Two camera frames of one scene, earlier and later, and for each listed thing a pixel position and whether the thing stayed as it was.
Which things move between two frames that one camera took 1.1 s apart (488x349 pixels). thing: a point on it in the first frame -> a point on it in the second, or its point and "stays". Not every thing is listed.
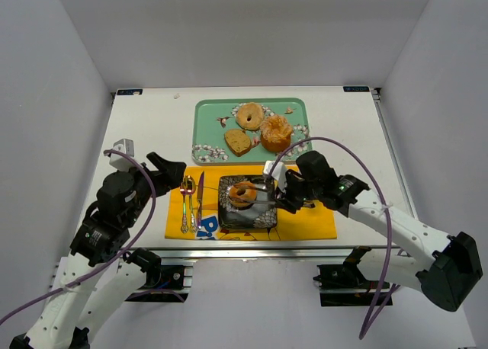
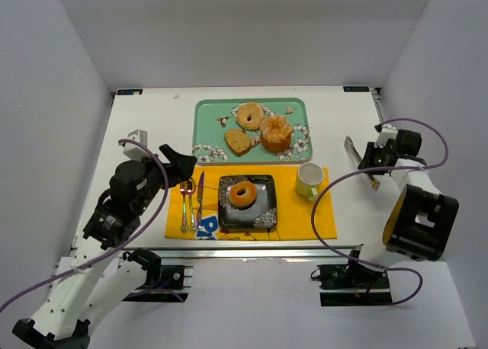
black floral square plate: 261,215 stays
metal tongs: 266,195 -> 350,146
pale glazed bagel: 250,116 stays
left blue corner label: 130,92 stays
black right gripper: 291,193 -> 370,160
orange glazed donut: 242,194 stays
